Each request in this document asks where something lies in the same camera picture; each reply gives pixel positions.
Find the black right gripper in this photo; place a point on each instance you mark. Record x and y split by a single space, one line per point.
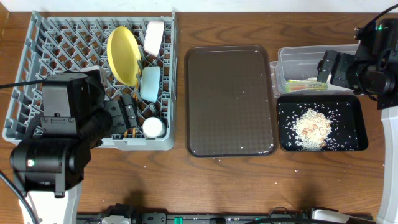
343 61

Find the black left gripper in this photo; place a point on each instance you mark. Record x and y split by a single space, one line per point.
128 112

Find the pale green plastic cup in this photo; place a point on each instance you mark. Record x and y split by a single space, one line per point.
153 128

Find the light blue plastic bowl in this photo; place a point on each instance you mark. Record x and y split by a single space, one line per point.
150 80

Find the yellow plastic plate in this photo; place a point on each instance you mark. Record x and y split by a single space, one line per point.
123 55

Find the rice food leftovers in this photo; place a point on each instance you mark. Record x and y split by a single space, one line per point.
317 127

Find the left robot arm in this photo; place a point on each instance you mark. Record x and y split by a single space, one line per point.
48 164

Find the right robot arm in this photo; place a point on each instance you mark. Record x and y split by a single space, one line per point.
372 71

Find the clear plastic waste bin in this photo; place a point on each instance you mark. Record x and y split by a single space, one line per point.
300 63

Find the black waste tray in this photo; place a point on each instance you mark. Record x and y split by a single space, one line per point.
352 100

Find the green printed wrapper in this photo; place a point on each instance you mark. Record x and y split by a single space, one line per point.
298 85

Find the grey plastic dish rack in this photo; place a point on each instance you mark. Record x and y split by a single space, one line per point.
57 44

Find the dark brown serving tray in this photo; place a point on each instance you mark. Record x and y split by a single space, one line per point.
229 103

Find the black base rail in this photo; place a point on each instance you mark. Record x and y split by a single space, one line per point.
121 213

